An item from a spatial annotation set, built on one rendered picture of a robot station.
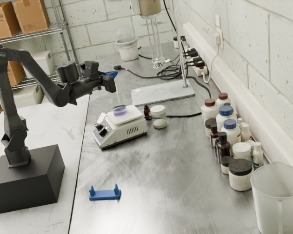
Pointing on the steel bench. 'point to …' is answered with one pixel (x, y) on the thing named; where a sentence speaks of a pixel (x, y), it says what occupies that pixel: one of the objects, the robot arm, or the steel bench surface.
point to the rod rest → (98, 195)
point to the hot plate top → (132, 110)
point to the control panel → (101, 130)
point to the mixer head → (146, 8)
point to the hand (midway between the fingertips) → (109, 75)
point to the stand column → (179, 44)
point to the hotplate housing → (123, 132)
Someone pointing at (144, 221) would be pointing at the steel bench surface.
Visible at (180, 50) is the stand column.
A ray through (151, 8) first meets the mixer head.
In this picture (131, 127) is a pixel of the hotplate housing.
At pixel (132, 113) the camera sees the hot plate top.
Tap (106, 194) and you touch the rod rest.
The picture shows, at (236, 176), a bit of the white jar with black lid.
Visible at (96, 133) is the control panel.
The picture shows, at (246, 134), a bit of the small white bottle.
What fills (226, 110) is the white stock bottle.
